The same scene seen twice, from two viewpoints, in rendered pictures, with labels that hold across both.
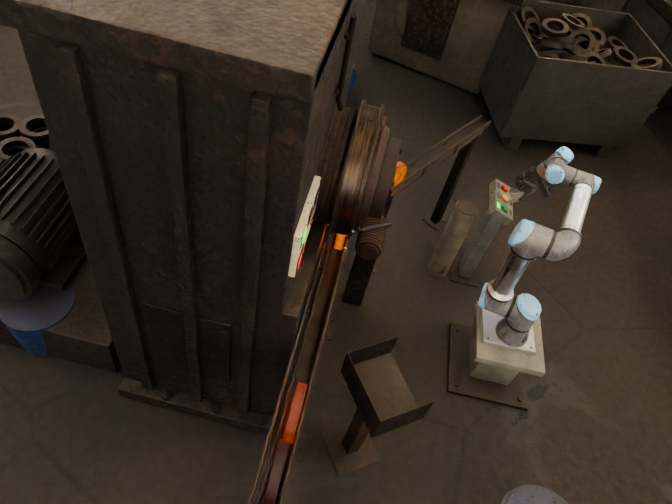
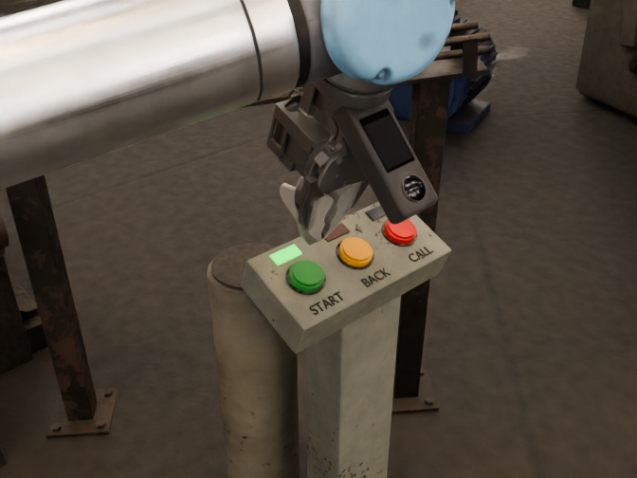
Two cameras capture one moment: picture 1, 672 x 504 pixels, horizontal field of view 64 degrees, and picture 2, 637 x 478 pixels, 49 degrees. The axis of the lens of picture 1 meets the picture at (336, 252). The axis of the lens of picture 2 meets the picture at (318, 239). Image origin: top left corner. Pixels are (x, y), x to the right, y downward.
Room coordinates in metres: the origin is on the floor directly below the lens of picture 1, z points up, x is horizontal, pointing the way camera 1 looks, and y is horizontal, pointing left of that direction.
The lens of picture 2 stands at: (1.61, -1.24, 1.06)
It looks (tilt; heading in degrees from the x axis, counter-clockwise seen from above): 32 degrees down; 49
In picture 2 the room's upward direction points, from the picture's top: straight up
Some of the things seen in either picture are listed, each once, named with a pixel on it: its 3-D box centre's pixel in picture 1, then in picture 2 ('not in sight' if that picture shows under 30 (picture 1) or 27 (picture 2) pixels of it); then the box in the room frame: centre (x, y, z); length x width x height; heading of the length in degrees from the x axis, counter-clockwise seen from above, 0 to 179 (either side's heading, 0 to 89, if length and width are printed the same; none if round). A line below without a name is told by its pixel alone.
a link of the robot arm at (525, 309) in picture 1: (523, 311); not in sight; (1.52, -0.87, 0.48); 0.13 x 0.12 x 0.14; 75
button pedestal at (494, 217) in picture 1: (483, 237); (349, 427); (2.10, -0.75, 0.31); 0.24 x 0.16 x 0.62; 179
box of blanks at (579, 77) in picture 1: (563, 78); not in sight; (3.86, -1.33, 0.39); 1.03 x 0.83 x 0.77; 104
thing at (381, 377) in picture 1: (368, 419); not in sight; (0.91, -0.28, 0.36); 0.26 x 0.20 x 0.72; 34
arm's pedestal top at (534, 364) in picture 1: (508, 337); not in sight; (1.51, -0.88, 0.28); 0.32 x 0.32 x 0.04; 1
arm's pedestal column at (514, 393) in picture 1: (496, 353); not in sight; (1.51, -0.88, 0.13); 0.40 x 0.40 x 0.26; 1
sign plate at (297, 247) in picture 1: (305, 226); not in sight; (1.09, 0.11, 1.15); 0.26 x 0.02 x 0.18; 179
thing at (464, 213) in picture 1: (451, 240); (260, 402); (2.06, -0.59, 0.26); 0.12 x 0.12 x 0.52
